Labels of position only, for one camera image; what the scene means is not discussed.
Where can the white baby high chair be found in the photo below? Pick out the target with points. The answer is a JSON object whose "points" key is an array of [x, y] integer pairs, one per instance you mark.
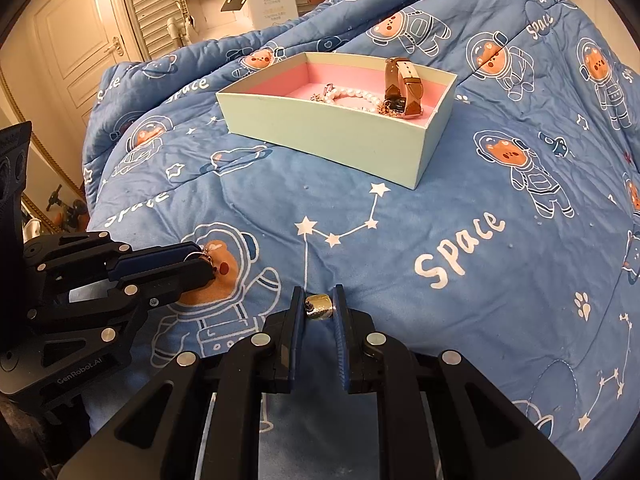
{"points": [[208, 19]]}

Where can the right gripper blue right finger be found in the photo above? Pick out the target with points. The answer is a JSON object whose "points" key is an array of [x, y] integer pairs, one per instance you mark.
{"points": [[350, 331]]}

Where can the kids ride-on scooter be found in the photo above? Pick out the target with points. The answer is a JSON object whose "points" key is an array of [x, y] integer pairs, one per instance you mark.
{"points": [[70, 218]]}

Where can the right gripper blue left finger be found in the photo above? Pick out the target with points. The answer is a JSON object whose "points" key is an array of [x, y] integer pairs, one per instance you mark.
{"points": [[290, 328]]}

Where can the rose gold wrist watch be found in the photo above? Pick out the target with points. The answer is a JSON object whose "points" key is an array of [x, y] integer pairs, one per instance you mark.
{"points": [[403, 89]]}

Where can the white panel door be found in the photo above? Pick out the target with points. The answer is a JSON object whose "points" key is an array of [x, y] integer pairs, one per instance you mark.
{"points": [[51, 68]]}

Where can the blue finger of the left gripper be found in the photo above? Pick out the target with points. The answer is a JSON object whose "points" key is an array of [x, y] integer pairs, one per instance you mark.
{"points": [[167, 284], [149, 259]]}

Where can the blue space bear quilt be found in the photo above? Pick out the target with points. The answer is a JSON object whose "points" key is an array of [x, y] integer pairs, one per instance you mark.
{"points": [[519, 247]]}

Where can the mint box pink interior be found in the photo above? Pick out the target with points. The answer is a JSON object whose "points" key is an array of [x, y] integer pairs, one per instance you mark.
{"points": [[329, 105]]}

